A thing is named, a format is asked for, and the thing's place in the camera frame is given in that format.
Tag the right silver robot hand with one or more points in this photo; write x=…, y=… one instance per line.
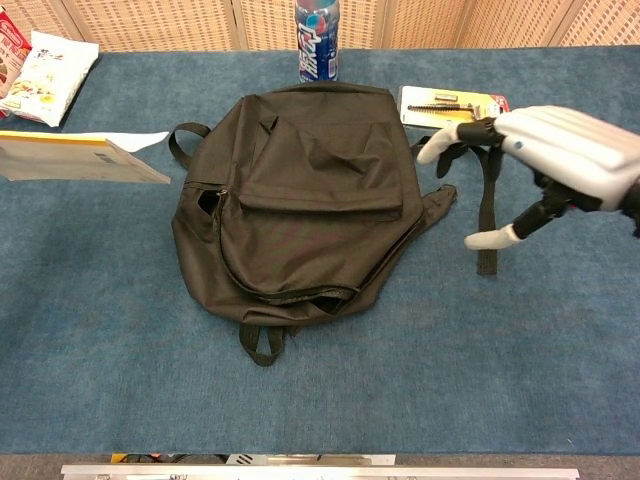
x=565, y=145

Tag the black fabric backpack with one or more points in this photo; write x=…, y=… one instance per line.
x=310, y=240

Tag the white yellow Lexicon book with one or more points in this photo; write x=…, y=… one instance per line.
x=60, y=160

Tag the yellow packaged tool set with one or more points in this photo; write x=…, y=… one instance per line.
x=425, y=102

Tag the blue drink bottle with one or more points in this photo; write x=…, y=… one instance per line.
x=316, y=50

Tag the blue felt table cover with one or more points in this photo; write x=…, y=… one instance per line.
x=320, y=405

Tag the grey metal plate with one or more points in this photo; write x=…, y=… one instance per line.
x=310, y=459

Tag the beige wicker folding screen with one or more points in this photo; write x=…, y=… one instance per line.
x=150, y=25

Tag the white snack bag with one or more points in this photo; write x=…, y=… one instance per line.
x=47, y=80

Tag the red snack bag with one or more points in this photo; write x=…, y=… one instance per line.
x=10, y=50

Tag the aluminium profile rail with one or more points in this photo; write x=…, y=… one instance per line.
x=320, y=472

